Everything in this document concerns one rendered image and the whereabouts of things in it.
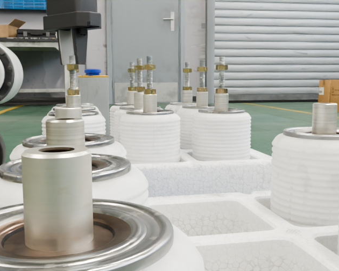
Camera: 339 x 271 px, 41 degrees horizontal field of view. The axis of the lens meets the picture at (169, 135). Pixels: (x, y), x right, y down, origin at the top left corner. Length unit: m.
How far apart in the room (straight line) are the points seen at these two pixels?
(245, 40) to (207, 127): 5.41
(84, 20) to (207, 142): 0.28
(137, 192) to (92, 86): 0.84
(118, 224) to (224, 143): 0.54
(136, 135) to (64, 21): 0.24
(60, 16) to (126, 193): 0.59
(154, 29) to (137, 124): 5.24
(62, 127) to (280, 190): 0.24
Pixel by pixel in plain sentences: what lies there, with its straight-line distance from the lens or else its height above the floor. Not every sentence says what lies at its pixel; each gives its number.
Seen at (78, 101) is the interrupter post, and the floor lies 0.27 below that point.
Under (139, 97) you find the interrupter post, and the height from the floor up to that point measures 0.27.
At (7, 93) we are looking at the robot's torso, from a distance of 1.01.
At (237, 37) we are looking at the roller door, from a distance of 6.06.
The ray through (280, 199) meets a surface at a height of 0.19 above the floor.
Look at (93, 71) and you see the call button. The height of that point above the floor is 0.32.
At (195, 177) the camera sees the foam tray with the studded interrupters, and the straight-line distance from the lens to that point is 0.66.
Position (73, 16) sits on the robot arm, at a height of 0.41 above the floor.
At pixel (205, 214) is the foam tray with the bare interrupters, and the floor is 0.16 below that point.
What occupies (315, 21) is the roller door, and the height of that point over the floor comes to 1.08.
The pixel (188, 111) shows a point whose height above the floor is 0.25.
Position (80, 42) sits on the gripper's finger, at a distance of 0.80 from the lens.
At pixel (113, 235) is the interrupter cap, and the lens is 0.16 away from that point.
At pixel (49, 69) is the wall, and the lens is 5.86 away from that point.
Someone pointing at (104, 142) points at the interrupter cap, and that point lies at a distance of 0.36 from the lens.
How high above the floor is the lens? 0.30
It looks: 7 degrees down
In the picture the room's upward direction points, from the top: straight up
